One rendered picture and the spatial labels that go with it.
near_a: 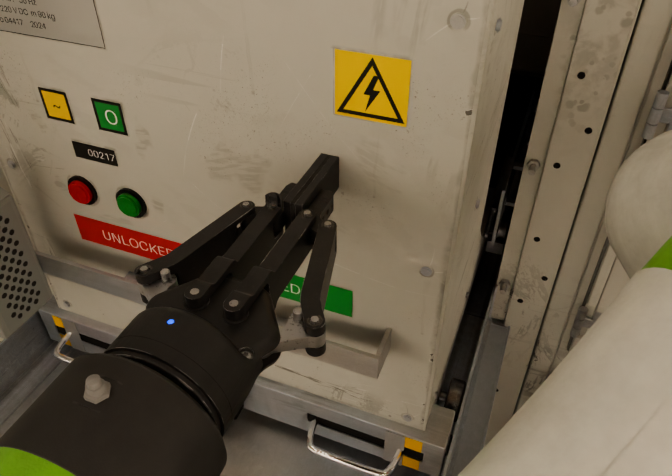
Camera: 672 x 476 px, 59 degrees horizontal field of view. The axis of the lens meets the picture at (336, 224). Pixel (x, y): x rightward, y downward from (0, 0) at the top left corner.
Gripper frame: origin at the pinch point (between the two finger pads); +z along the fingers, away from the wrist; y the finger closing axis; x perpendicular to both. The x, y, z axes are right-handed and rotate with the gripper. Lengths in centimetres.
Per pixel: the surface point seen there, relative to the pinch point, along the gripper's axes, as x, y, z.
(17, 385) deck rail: -38, -41, -5
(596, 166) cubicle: -10.2, 21.5, 29.6
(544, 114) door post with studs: -5.2, 14.7, 30.0
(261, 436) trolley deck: -38.3, -8.1, 0.7
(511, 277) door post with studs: -29.6, 15.5, 30.0
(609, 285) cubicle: -24.9, 26.9, 27.6
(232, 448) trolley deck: -38.3, -10.5, -2.0
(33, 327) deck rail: -33, -41, 1
